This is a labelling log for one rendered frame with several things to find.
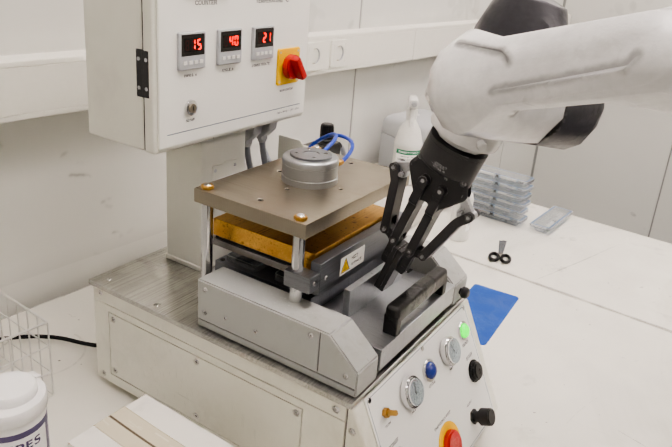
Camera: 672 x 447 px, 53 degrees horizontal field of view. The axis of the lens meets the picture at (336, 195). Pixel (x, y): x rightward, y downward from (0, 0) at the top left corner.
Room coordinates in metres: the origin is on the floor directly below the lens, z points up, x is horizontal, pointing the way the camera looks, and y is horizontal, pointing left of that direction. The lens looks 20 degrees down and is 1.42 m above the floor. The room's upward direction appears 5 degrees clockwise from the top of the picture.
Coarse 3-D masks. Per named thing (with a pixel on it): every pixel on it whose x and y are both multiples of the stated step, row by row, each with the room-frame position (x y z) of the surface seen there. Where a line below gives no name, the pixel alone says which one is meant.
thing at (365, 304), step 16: (416, 272) 0.91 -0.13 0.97; (352, 288) 0.76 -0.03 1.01; (368, 288) 0.80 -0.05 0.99; (400, 288) 0.85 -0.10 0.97; (448, 288) 0.86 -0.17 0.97; (336, 304) 0.79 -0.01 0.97; (352, 304) 0.76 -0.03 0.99; (368, 304) 0.80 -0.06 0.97; (384, 304) 0.80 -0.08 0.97; (432, 304) 0.81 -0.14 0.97; (448, 304) 0.86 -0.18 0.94; (368, 320) 0.76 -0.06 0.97; (416, 320) 0.77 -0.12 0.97; (432, 320) 0.82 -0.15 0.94; (368, 336) 0.72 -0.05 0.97; (384, 336) 0.72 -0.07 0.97; (400, 336) 0.73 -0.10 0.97; (384, 352) 0.70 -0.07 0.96
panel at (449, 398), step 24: (456, 312) 0.88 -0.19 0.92; (432, 336) 0.81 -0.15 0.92; (456, 336) 0.86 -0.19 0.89; (408, 360) 0.75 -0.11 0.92; (432, 360) 0.78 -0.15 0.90; (384, 384) 0.69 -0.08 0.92; (432, 384) 0.77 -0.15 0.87; (456, 384) 0.81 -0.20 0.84; (480, 384) 0.87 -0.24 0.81; (384, 408) 0.67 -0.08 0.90; (432, 408) 0.75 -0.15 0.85; (456, 408) 0.79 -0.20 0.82; (384, 432) 0.66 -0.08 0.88; (408, 432) 0.69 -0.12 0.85; (432, 432) 0.73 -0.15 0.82; (480, 432) 0.82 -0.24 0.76
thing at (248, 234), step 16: (368, 208) 0.93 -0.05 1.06; (224, 224) 0.83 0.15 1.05; (240, 224) 0.83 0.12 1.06; (256, 224) 0.83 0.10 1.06; (336, 224) 0.85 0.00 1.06; (352, 224) 0.86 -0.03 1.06; (368, 224) 0.87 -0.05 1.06; (224, 240) 0.84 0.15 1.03; (240, 240) 0.82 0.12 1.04; (256, 240) 0.80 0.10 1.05; (272, 240) 0.79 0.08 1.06; (288, 240) 0.79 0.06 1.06; (320, 240) 0.80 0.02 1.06; (336, 240) 0.80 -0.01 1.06; (256, 256) 0.80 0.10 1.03; (272, 256) 0.79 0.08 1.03; (288, 256) 0.77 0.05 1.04
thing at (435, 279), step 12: (432, 276) 0.82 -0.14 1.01; (444, 276) 0.84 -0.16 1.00; (408, 288) 0.78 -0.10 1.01; (420, 288) 0.78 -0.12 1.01; (432, 288) 0.80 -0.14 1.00; (444, 288) 0.84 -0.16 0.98; (396, 300) 0.74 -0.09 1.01; (408, 300) 0.75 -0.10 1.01; (420, 300) 0.77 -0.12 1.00; (396, 312) 0.72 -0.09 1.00; (408, 312) 0.74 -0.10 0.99; (384, 324) 0.73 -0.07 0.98; (396, 324) 0.72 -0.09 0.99
